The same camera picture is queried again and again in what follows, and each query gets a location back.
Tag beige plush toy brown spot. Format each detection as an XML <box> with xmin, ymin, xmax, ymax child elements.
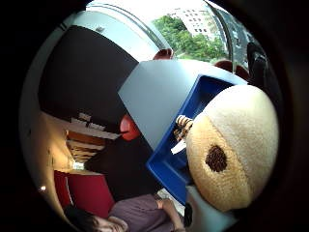
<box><xmin>185</xmin><ymin>84</ymin><xmax>280</xmax><ymax>214</ymax></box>

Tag red chair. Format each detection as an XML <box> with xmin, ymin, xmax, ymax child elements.
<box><xmin>152</xmin><ymin>47</ymin><xmax>175</xmax><ymax>62</ymax></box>
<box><xmin>213</xmin><ymin>59</ymin><xmax>251</xmax><ymax>82</ymax></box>
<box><xmin>119</xmin><ymin>112</ymin><xmax>143</xmax><ymax>142</ymax></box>

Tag green trees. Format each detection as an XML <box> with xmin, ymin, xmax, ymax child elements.
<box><xmin>152</xmin><ymin>14</ymin><xmax>229</xmax><ymax>64</ymax></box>

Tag white building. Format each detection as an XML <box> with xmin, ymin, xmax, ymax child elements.
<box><xmin>167</xmin><ymin>7</ymin><xmax>217</xmax><ymax>41</ymax></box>

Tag small striped plush toy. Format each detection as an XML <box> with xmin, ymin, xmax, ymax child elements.
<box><xmin>173</xmin><ymin>114</ymin><xmax>194</xmax><ymax>142</ymax></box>

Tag white tag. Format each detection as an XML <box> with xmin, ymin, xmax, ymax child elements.
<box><xmin>170</xmin><ymin>139</ymin><xmax>188</xmax><ymax>156</ymax></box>

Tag blue plastic box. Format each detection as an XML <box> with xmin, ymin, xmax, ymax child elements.
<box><xmin>146</xmin><ymin>73</ymin><xmax>249</xmax><ymax>206</ymax></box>

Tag the person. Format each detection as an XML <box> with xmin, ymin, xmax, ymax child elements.
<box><xmin>63</xmin><ymin>192</ymin><xmax>186</xmax><ymax>232</ymax></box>

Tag wooden shelf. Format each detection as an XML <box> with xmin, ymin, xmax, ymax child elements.
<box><xmin>65</xmin><ymin>129</ymin><xmax>108</xmax><ymax>163</ymax></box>

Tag red sofa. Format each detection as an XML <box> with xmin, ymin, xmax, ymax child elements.
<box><xmin>53</xmin><ymin>169</ymin><xmax>116</xmax><ymax>220</ymax></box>

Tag window frame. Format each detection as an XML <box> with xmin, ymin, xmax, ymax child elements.
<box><xmin>206</xmin><ymin>1</ymin><xmax>239</xmax><ymax>73</ymax></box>

